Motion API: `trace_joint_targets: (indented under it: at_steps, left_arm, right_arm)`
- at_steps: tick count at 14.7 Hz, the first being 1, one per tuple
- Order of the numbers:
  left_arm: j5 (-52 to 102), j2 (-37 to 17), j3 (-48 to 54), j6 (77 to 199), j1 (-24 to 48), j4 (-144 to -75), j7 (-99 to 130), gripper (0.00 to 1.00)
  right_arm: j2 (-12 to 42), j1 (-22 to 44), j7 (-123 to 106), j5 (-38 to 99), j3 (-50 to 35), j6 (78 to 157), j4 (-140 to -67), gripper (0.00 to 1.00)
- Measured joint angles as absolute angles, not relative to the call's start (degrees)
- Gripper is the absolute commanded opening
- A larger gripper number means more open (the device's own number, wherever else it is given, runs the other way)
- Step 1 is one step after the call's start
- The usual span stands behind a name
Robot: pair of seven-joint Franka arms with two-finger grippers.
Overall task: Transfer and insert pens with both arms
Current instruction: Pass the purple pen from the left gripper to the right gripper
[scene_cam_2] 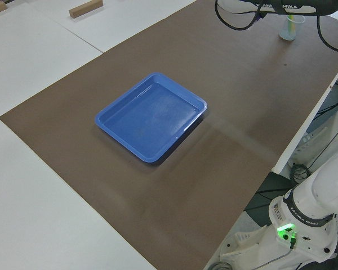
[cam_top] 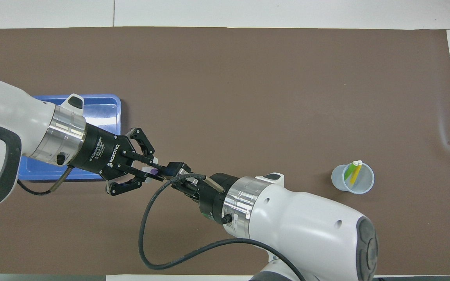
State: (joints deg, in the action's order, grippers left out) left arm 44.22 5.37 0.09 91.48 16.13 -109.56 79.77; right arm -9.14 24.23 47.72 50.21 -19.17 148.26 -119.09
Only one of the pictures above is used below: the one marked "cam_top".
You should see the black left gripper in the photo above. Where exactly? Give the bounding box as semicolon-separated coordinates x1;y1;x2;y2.
70;123;164;196

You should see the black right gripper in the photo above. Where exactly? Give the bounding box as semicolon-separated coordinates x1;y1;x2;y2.
166;161;242;225

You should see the purple pen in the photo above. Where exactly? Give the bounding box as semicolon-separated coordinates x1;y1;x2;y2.
141;165;175;176

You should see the green pen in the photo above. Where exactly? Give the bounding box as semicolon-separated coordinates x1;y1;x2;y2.
344;162;357;182

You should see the yellow pen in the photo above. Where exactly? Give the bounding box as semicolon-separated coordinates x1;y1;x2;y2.
349;160;363;186

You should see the blue plastic tray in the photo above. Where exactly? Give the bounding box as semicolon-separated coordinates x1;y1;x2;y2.
17;94;122;182

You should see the brown table mat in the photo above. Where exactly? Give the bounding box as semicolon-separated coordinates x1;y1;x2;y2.
0;27;450;276

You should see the translucent plastic cup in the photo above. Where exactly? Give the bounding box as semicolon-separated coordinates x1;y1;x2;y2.
331;162;375;195

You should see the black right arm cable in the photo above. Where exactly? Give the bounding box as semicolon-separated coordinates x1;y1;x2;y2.
138;173;307;281

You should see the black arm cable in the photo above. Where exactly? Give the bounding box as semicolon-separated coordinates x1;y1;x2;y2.
138;173;307;281
16;166;73;196

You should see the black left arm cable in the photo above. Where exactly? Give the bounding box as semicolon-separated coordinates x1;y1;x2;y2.
16;166;73;196

